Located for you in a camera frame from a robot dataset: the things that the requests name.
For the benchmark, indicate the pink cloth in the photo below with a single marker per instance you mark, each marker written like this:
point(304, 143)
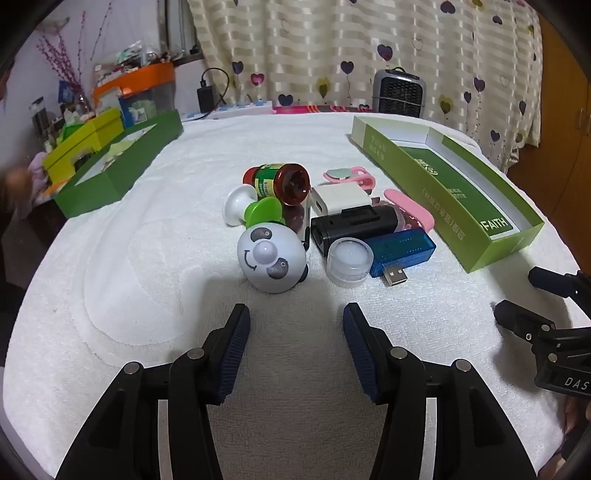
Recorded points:
point(39, 174)

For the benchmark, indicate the plaid cloth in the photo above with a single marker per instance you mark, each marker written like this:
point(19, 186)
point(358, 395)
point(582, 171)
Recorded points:
point(318, 109)

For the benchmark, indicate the green cardboard box lid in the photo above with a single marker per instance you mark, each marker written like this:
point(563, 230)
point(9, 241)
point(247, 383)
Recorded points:
point(124, 170)

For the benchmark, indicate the clear round plastic cap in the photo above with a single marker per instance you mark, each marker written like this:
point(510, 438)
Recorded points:
point(348, 261)

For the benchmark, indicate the pile of packets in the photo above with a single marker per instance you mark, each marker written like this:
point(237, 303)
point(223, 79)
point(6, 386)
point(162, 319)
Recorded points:
point(129, 53)

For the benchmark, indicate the white panda night light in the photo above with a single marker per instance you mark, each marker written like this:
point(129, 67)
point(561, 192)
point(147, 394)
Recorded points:
point(270, 258)

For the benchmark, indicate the clear bin with orange lid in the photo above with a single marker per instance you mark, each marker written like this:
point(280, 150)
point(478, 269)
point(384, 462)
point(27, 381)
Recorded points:
point(138, 78)

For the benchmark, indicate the window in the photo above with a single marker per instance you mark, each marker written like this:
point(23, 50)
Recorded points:
point(182, 27)

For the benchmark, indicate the blue and white carton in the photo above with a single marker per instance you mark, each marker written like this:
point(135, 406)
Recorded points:
point(128, 110)

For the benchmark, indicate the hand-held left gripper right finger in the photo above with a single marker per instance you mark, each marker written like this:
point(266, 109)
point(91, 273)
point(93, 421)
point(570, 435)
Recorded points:
point(362, 355)

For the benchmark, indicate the brown bottle with red cap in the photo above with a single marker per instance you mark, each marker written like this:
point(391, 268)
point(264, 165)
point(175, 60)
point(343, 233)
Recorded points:
point(277, 180)

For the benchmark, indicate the purple blossom branches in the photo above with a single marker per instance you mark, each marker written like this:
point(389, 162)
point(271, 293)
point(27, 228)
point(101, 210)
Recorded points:
point(69, 69)

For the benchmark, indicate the grey space heater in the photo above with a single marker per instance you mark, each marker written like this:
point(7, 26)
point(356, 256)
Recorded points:
point(399, 92)

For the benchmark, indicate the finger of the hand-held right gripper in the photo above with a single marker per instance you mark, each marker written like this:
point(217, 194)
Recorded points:
point(554, 281)
point(517, 318)

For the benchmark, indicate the black rectangular device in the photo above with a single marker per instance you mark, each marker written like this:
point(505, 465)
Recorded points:
point(351, 226)

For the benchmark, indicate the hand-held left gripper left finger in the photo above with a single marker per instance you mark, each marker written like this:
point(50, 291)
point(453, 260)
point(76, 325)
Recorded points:
point(233, 360)

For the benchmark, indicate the dark blender jar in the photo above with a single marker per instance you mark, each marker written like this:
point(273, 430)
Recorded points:
point(39, 115)

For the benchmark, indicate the yellow-green box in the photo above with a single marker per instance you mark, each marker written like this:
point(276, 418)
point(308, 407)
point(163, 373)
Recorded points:
point(78, 147)

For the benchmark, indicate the white and blue power strip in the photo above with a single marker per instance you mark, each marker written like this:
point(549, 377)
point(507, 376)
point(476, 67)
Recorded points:
point(240, 107)

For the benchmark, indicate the white and green plastic toy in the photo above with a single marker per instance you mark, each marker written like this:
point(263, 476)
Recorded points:
point(240, 203)

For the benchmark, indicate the blue usb tester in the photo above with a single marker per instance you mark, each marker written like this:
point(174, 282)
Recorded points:
point(401, 247)

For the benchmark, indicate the white charger plug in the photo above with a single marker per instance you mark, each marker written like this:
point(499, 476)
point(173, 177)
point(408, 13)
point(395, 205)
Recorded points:
point(339, 198)

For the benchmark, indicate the person's right hand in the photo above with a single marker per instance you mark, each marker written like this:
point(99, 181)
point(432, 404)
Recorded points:
point(577, 415)

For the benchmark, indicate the wooden wardrobe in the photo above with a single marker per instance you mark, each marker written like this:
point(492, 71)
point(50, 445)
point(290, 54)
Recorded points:
point(568, 138)

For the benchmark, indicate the pink plastic case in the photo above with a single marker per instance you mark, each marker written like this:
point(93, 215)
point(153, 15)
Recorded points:
point(411, 207)

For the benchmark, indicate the green cardboard box tray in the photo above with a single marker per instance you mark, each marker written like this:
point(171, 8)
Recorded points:
point(461, 198)

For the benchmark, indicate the striped curtain with hearts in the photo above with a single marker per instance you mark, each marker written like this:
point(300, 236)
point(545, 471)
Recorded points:
point(323, 46)

